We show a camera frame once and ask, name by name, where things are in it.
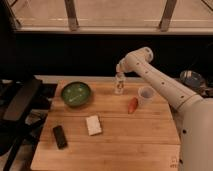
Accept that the clear labelled plastic bottle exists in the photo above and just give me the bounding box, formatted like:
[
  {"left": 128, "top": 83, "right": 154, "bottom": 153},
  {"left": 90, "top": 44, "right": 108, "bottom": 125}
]
[{"left": 115, "top": 73, "right": 125, "bottom": 95}]

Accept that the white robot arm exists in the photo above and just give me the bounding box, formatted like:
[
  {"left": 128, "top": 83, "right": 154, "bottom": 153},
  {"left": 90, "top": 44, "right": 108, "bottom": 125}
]
[{"left": 116, "top": 47, "right": 213, "bottom": 171}]

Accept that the white cup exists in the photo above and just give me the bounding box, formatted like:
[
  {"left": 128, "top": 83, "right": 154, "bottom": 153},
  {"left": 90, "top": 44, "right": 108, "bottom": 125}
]
[{"left": 138, "top": 87, "right": 155, "bottom": 107}]

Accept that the orange carrot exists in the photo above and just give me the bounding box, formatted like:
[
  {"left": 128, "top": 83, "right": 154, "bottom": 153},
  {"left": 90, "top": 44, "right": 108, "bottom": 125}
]
[{"left": 128, "top": 97, "right": 138, "bottom": 114}]

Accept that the green bowl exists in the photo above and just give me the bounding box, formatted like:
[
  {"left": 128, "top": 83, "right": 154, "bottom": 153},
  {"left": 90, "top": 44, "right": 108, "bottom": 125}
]
[{"left": 61, "top": 81, "right": 91, "bottom": 107}]

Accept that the right metal window strut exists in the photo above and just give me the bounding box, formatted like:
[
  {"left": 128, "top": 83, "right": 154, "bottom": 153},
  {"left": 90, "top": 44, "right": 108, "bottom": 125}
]
[{"left": 158, "top": 0, "right": 177, "bottom": 32}]

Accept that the metal window strut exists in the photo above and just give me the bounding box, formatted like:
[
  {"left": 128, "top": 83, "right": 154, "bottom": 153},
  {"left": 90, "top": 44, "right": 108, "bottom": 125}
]
[
  {"left": 158, "top": 0, "right": 177, "bottom": 32},
  {"left": 64, "top": 0, "right": 78, "bottom": 31}
]

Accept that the left metal window strut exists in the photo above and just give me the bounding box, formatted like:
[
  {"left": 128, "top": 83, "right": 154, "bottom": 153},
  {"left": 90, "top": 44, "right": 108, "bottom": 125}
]
[{"left": 64, "top": 0, "right": 78, "bottom": 31}]

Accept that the white sponge block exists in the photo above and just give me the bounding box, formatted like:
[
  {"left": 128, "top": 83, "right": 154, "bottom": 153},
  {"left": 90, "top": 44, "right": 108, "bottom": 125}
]
[{"left": 86, "top": 115, "right": 102, "bottom": 136}]

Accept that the black rectangular remote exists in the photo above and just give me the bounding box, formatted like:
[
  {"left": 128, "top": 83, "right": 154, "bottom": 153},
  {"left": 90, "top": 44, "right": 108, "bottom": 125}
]
[{"left": 53, "top": 125, "right": 67, "bottom": 149}]

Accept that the black office chair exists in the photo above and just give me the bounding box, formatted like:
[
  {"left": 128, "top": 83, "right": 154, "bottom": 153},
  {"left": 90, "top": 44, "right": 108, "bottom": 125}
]
[{"left": 0, "top": 78, "right": 44, "bottom": 171}]

